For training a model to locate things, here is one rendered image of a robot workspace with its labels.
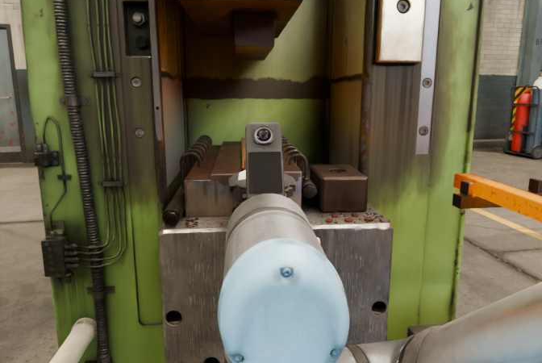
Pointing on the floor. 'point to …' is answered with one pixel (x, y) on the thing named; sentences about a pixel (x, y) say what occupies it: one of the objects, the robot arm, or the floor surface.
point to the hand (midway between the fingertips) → (258, 169)
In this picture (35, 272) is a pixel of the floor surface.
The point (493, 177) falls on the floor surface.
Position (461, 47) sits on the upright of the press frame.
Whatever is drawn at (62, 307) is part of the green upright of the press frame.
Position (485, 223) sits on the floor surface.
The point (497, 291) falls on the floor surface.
